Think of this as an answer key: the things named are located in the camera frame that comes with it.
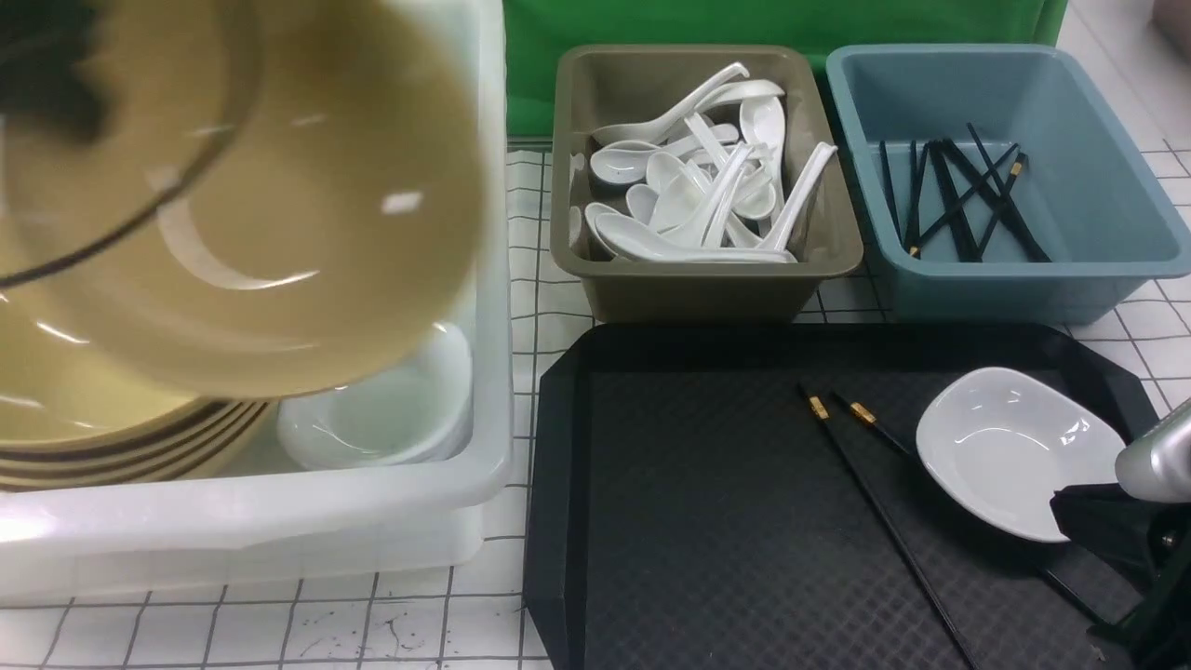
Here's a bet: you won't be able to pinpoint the black chopstick in bin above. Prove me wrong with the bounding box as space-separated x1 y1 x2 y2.
928 140 1050 262

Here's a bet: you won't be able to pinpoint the black gold-tipped chopstick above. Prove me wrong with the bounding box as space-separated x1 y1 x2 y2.
830 390 918 462
796 382 980 669

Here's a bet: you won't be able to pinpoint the black plastic serving tray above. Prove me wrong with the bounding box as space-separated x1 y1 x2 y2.
523 324 1158 669

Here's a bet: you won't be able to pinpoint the white square sauce dish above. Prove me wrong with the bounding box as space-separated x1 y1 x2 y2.
916 368 1125 543

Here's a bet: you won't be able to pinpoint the green backdrop cloth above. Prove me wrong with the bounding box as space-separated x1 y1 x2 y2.
501 1 1067 137

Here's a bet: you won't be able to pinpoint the large white plastic bin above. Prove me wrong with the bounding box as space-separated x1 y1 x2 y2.
4 1 507 597

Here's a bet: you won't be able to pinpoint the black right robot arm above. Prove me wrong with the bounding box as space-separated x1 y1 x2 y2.
1050 403 1190 669

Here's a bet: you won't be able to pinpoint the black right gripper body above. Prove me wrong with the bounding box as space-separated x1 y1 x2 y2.
1050 484 1190 669

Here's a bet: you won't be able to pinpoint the blue plastic chopstick bin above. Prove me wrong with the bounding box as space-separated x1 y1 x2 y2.
827 44 1187 324

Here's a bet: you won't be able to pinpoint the stacked white dishes in bin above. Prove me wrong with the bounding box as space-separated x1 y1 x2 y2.
278 323 474 471

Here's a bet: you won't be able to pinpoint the yellow noodle bowl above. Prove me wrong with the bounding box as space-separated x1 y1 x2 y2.
4 1 488 399

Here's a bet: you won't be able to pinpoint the yellow stacked bowl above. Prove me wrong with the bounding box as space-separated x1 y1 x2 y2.
4 403 276 491
1 400 269 467

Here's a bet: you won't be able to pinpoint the white checkered tablecloth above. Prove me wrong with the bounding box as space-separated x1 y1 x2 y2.
0 140 1191 670

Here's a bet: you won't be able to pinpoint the white soup spoon right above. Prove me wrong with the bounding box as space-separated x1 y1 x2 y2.
756 140 837 253

